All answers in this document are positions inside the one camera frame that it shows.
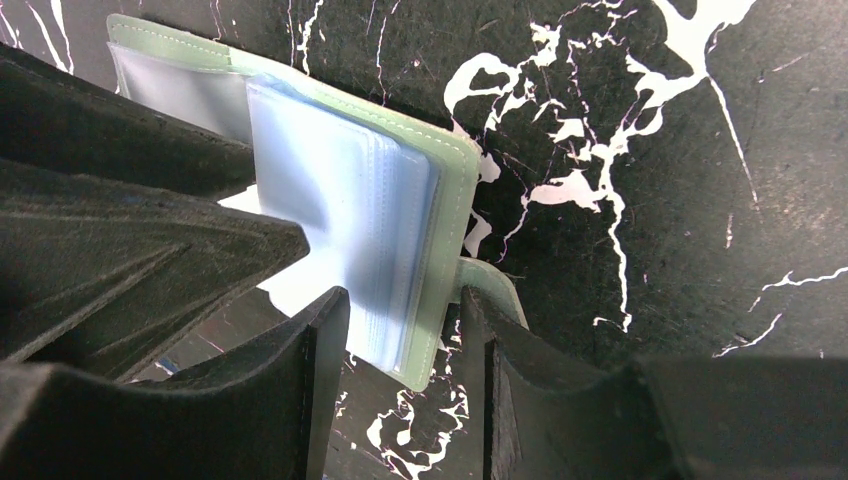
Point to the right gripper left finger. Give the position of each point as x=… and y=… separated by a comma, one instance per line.
x=262, y=410

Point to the green card holder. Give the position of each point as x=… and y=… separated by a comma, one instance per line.
x=383, y=198

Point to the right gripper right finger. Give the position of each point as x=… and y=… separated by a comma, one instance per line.
x=546, y=415

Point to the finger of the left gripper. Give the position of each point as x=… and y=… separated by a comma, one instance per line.
x=105, y=276
x=53, y=120

